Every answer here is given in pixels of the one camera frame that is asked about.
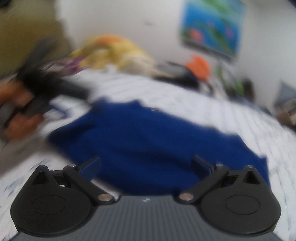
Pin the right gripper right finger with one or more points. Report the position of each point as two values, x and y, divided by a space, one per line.
210 176

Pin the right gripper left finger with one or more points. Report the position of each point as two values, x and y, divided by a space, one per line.
81 177

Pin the blue sweater with rhinestones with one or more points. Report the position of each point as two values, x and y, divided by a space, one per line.
147 152

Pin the purple patterned cloth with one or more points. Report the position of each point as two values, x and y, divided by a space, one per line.
65 66

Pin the olive striped headboard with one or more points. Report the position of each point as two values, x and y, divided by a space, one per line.
23 25

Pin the white quilt with script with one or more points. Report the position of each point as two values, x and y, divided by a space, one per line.
262 133

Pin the yellow crumpled duvet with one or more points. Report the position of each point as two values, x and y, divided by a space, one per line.
101 51

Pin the orange cloth item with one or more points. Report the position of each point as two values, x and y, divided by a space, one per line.
200 68

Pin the dark bag on floor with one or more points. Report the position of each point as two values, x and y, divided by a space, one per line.
177 74

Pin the colourful floral wall painting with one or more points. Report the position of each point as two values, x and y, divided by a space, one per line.
214 26

